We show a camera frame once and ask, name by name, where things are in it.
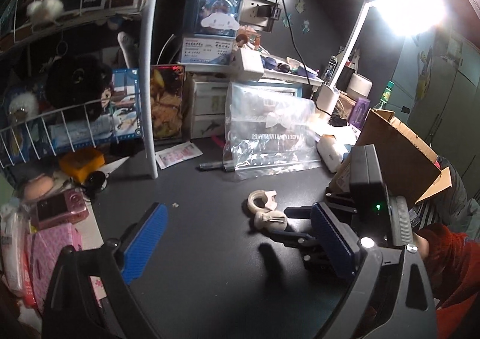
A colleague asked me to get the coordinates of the orange-haired figurine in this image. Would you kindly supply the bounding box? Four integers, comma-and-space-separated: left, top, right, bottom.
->
234, 26, 263, 50

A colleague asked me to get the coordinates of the grey wardrobe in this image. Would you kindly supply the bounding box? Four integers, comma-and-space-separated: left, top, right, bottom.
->
390, 31, 480, 174

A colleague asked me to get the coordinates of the white wire rack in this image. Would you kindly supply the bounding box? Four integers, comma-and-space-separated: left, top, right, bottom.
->
0, 0, 169, 180

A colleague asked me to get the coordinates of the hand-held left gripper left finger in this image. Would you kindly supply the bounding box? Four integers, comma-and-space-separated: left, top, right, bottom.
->
41, 202, 169, 339

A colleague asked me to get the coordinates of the dark art card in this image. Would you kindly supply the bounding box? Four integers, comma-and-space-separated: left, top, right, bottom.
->
150, 64, 187, 142

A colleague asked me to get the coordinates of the black charger plug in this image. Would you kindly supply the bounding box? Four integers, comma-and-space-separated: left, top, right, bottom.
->
257, 3, 282, 21

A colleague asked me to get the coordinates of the white oblong case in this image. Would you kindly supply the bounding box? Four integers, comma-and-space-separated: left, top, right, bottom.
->
317, 134, 352, 173

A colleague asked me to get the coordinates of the person's right forearm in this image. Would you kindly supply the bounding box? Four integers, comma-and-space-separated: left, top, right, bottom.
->
416, 222, 480, 310

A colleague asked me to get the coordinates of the pink sachet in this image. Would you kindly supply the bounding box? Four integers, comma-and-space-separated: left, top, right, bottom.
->
155, 142, 203, 170

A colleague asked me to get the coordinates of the black plush toy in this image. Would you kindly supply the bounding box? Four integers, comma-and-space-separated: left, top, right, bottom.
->
45, 56, 113, 118

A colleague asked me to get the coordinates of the pink patterned box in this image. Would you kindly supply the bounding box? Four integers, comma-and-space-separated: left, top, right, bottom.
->
24, 222, 107, 310

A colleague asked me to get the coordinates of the person's right hand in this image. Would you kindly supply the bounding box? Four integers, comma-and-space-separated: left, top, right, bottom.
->
414, 232, 432, 261

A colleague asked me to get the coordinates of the black round compact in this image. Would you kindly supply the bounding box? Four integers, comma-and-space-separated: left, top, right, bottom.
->
84, 171, 109, 193

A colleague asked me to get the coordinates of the cream hair claw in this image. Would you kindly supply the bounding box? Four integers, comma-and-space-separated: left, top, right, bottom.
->
252, 210, 289, 233

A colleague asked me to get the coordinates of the pink compact camera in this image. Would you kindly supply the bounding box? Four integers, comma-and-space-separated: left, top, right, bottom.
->
31, 189, 90, 230

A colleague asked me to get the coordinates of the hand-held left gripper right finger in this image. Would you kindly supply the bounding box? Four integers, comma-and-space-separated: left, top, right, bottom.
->
310, 202, 439, 339

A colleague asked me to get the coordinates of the white desk lamp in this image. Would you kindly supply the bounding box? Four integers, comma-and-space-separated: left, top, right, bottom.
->
317, 0, 451, 115

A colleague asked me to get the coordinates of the beige tape dispenser ring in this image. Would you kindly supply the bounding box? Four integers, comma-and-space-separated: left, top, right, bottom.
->
247, 189, 277, 211

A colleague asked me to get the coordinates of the white box with blue label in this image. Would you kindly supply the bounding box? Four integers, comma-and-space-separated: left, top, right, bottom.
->
179, 36, 241, 65

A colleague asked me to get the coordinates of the white tray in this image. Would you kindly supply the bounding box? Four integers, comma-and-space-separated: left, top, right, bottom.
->
259, 57, 325, 86

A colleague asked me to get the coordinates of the white cylinder humidifier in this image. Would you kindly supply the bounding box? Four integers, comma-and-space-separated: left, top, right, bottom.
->
347, 72, 373, 100

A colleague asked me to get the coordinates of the blue character card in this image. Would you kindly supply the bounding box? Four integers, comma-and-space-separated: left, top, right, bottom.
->
110, 68, 145, 139

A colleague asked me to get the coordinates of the cardboard box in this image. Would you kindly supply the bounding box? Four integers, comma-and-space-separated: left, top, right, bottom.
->
330, 108, 453, 209

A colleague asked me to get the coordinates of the white plastic packet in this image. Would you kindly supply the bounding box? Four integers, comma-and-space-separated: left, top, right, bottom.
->
0, 204, 31, 295

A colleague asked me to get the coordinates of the peach makeup puff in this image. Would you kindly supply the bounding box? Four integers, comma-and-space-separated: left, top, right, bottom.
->
22, 173, 59, 201

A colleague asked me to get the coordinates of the grey furry plush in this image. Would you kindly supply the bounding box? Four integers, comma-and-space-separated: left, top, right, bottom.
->
7, 93, 40, 119

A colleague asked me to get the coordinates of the black pen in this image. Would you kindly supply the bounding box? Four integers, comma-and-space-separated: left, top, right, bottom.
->
199, 161, 235, 172

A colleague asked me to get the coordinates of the white square box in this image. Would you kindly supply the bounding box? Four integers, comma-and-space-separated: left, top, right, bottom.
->
230, 48, 265, 81

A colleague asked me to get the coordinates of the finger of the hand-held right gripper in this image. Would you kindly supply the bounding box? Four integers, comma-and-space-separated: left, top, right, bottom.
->
284, 205, 316, 220
268, 230, 331, 277

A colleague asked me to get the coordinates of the orange box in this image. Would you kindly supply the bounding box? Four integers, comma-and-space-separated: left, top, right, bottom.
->
59, 147, 105, 182

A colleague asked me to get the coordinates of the blue character box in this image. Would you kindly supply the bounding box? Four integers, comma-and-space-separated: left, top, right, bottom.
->
182, 0, 244, 38

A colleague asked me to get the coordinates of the small white drawer unit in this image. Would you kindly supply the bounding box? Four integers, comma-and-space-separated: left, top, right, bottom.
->
187, 74, 230, 139

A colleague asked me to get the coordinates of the clear zip bag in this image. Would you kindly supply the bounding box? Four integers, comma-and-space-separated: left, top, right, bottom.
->
223, 82, 324, 183

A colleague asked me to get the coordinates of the dark grey cloth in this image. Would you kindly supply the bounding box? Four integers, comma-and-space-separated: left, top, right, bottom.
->
410, 157, 474, 232

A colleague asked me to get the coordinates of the black cable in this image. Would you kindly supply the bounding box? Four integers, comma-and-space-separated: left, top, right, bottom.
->
275, 0, 314, 86

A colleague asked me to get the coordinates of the white wall outlet panel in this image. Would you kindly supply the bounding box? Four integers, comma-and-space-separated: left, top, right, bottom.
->
240, 0, 279, 34

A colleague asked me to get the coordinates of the green bottle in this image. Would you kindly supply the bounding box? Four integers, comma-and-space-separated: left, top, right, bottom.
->
379, 82, 395, 113

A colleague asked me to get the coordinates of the purple box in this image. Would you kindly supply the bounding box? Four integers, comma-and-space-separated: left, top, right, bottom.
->
349, 97, 371, 126

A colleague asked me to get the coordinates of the white pompom charm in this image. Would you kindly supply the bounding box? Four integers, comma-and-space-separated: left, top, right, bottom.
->
26, 0, 65, 24

